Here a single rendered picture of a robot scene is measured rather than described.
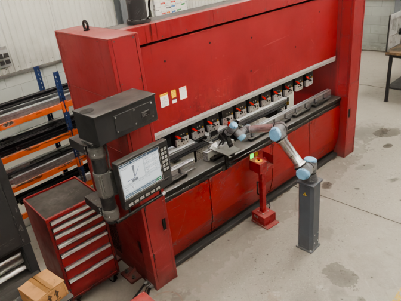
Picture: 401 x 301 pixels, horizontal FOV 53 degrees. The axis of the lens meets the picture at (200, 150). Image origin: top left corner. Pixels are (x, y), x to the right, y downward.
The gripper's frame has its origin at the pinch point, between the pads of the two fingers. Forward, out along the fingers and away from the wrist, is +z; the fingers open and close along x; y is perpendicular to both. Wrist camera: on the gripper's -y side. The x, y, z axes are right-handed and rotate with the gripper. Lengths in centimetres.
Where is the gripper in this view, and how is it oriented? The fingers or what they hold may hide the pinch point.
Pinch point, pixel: (220, 145)
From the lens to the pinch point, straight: 405.4
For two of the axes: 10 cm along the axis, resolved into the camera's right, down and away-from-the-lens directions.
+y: -5.9, -7.7, 2.3
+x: -7.2, 3.7, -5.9
